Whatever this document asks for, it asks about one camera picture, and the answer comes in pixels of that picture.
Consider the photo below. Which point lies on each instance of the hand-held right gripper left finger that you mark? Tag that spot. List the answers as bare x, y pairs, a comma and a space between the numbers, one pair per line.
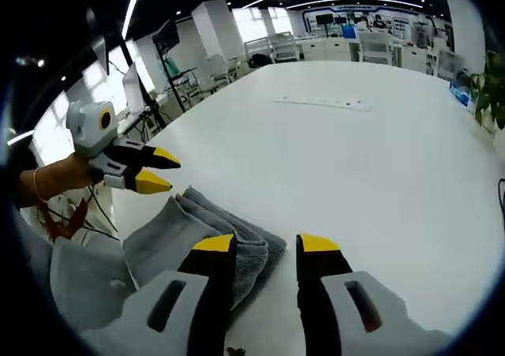
209, 285

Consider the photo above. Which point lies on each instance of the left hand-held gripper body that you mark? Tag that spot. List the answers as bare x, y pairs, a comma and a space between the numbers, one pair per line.
90, 131

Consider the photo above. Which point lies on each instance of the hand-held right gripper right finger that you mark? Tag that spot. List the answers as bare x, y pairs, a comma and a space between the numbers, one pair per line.
319, 293

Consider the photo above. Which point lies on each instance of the grey towel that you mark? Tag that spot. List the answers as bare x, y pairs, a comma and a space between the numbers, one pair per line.
165, 233

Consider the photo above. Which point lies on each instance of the person's left hand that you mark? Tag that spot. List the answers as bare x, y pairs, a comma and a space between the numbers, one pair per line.
69, 174

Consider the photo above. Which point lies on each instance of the person's red patterned clothing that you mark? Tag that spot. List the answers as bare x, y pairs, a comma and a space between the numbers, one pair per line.
75, 218

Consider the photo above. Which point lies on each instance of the grey mesh chair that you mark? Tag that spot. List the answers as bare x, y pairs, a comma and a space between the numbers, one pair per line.
87, 285

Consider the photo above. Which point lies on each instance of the white table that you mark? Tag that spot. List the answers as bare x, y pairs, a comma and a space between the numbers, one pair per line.
335, 174

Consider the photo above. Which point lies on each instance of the black bag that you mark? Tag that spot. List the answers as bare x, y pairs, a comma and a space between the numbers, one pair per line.
260, 60

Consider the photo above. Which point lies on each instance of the white office chair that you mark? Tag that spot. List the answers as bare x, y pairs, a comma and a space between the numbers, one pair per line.
285, 47
375, 47

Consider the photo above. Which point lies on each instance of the white power strip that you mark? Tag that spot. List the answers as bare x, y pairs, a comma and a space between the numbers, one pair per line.
323, 101

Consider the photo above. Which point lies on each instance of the blue packet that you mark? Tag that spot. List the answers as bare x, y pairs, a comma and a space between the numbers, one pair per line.
461, 94

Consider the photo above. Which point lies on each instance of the green potted plant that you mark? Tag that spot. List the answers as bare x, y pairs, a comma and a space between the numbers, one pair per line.
493, 91

